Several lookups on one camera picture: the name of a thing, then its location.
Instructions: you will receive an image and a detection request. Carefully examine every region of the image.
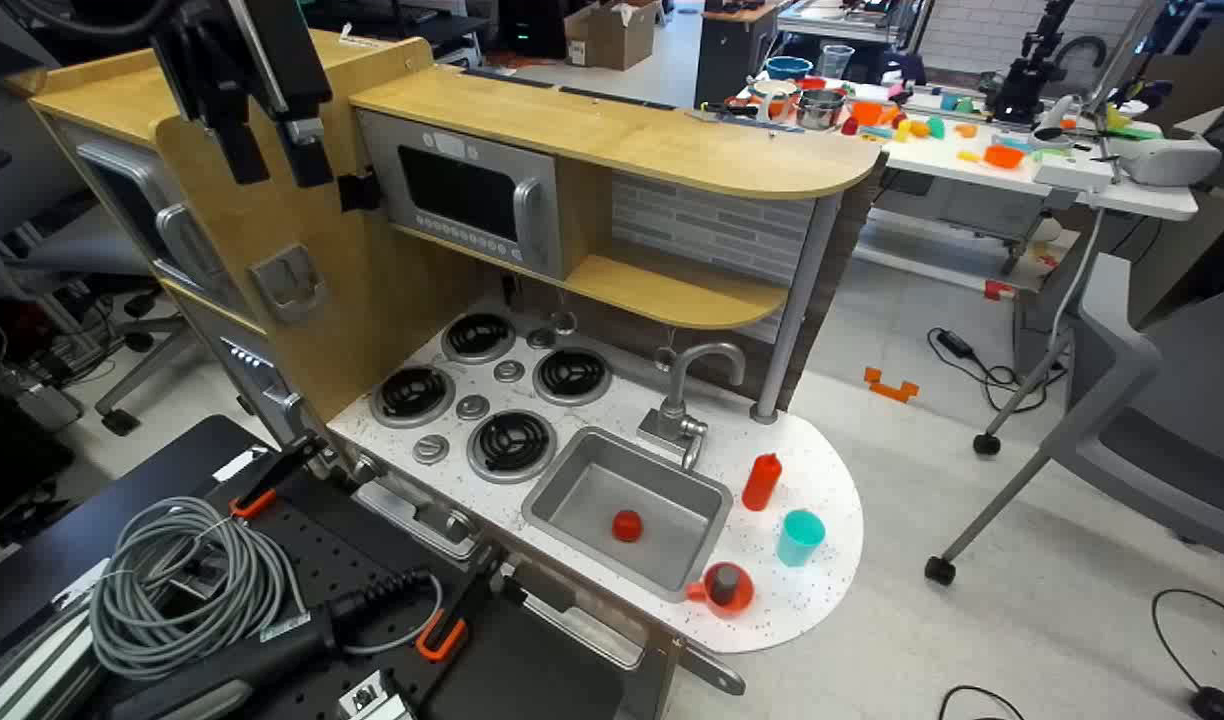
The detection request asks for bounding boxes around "black clip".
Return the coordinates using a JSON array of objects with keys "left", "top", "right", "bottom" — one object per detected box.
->
[{"left": 334, "top": 168, "right": 384, "bottom": 217}]

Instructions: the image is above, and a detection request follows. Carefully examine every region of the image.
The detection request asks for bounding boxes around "black swivel chair base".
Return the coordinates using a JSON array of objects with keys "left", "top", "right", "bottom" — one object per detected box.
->
[{"left": 0, "top": 184, "right": 204, "bottom": 443}]

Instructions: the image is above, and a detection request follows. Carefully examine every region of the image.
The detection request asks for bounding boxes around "blue bowl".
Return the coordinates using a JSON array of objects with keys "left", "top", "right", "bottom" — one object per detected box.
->
[{"left": 758, "top": 53, "right": 817, "bottom": 84}]

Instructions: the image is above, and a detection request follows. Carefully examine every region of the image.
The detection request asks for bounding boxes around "black power cable with plug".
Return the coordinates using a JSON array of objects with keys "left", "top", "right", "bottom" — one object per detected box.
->
[{"left": 923, "top": 325, "right": 1045, "bottom": 420}]

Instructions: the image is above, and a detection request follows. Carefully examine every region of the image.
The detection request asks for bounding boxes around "dark cabinet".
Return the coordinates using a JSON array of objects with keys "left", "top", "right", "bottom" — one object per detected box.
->
[{"left": 696, "top": 0, "right": 782, "bottom": 113}]

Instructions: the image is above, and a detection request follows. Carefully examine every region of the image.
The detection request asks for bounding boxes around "red toy cup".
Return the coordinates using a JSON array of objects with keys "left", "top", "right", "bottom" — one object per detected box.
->
[{"left": 740, "top": 448, "right": 787, "bottom": 516}]

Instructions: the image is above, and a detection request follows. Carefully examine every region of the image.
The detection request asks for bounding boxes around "orange toy container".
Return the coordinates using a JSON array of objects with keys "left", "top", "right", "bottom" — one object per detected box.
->
[{"left": 838, "top": 95, "right": 908, "bottom": 140}]

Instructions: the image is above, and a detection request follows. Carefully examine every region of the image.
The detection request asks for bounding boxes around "grey office chair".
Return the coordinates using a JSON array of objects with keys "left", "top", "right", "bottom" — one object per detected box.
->
[{"left": 919, "top": 284, "right": 1224, "bottom": 592}]

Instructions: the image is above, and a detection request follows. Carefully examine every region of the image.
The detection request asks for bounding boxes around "black cylindrical tool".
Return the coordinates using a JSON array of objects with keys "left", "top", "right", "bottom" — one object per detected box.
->
[{"left": 102, "top": 611, "right": 340, "bottom": 720}]

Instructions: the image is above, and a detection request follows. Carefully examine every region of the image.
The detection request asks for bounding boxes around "black camera stand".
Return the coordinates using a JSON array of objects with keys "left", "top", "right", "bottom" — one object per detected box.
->
[{"left": 987, "top": 0, "right": 1085, "bottom": 127}]

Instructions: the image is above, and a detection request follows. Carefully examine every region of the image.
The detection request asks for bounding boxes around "wooden toy kitchen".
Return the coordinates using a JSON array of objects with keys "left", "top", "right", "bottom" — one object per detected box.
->
[{"left": 6, "top": 26, "right": 887, "bottom": 701}]

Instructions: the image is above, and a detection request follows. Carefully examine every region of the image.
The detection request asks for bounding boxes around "grey toy faucet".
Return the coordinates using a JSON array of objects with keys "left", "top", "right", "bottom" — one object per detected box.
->
[{"left": 635, "top": 335, "right": 750, "bottom": 471}]

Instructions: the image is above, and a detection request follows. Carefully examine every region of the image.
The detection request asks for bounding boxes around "white plug block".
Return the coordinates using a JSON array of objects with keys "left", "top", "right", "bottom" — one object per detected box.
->
[{"left": 334, "top": 667, "right": 402, "bottom": 720}]

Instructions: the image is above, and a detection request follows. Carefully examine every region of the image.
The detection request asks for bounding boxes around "grey toy sink basin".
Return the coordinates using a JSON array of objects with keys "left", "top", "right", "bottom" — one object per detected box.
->
[{"left": 521, "top": 423, "right": 736, "bottom": 601}]

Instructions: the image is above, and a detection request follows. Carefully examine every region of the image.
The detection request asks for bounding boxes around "black mounting bracket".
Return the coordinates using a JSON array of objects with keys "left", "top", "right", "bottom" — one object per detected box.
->
[{"left": 152, "top": 0, "right": 340, "bottom": 192}]

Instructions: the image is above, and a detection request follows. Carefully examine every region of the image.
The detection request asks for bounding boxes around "black clamp with orange grip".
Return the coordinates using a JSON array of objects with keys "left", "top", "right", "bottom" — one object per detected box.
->
[
  {"left": 413, "top": 540, "right": 511, "bottom": 667},
  {"left": 228, "top": 432, "right": 331, "bottom": 527}
]

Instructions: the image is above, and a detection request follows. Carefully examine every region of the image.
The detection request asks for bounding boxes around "aluminium rail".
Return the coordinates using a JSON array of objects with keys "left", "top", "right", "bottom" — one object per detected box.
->
[{"left": 0, "top": 598, "right": 109, "bottom": 720}]

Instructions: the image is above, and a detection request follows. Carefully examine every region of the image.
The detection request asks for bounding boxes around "orange cup with grey insert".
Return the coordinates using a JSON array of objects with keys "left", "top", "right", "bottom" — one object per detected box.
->
[{"left": 682, "top": 561, "right": 758, "bottom": 621}]

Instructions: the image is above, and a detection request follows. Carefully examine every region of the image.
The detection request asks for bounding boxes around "orange bracket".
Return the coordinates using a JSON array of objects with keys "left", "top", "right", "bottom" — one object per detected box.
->
[{"left": 859, "top": 363, "right": 923, "bottom": 408}]

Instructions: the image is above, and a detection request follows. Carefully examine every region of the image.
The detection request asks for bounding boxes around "black toy stove burner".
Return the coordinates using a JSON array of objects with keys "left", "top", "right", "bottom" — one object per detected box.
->
[
  {"left": 465, "top": 408, "right": 559, "bottom": 485},
  {"left": 369, "top": 363, "right": 458, "bottom": 432},
  {"left": 440, "top": 310, "right": 521, "bottom": 369},
  {"left": 529, "top": 346, "right": 617, "bottom": 408}
]

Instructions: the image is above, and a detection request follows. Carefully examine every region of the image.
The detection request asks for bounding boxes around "blue plastic cup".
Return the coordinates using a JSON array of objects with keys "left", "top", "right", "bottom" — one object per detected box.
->
[{"left": 770, "top": 510, "right": 828, "bottom": 572}]

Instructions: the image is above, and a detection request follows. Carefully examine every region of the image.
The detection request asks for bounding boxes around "grey toy control panel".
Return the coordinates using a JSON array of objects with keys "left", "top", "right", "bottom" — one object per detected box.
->
[{"left": 215, "top": 334, "right": 304, "bottom": 448}]

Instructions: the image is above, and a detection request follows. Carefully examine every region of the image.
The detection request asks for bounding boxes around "silver toy microwave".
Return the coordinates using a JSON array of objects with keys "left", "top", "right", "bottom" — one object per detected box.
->
[{"left": 357, "top": 109, "right": 563, "bottom": 282}]

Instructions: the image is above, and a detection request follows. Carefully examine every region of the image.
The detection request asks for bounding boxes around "orange toy block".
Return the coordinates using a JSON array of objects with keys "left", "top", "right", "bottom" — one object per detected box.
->
[{"left": 981, "top": 140, "right": 1031, "bottom": 177}]

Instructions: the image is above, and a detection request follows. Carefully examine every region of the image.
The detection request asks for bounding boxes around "silver toy oven door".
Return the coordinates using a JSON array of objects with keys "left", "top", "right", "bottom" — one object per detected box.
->
[{"left": 68, "top": 133, "right": 244, "bottom": 311}]

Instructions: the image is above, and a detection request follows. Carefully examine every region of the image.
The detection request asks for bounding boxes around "grey square wall plate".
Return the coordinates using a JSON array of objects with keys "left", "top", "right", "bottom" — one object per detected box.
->
[{"left": 244, "top": 241, "right": 331, "bottom": 325}]

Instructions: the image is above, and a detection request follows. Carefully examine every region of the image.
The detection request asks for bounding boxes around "cardboard box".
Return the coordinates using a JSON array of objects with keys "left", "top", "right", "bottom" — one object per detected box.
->
[{"left": 559, "top": 0, "right": 662, "bottom": 72}]

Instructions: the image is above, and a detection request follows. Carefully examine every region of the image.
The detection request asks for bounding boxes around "black looped floor cable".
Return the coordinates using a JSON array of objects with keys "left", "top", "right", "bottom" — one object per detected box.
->
[{"left": 1149, "top": 583, "right": 1224, "bottom": 720}]

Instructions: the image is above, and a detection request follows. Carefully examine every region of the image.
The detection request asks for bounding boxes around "white device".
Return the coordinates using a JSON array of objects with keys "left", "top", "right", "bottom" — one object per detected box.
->
[{"left": 1102, "top": 133, "right": 1224, "bottom": 192}]

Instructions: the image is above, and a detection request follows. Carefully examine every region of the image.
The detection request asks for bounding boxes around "grey kitchen support pole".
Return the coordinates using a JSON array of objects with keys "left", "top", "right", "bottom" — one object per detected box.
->
[{"left": 749, "top": 197, "right": 842, "bottom": 423}]

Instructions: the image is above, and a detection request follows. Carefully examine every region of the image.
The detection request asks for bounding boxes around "coiled grey cable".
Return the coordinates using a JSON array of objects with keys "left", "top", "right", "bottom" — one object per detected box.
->
[{"left": 87, "top": 491, "right": 312, "bottom": 687}]

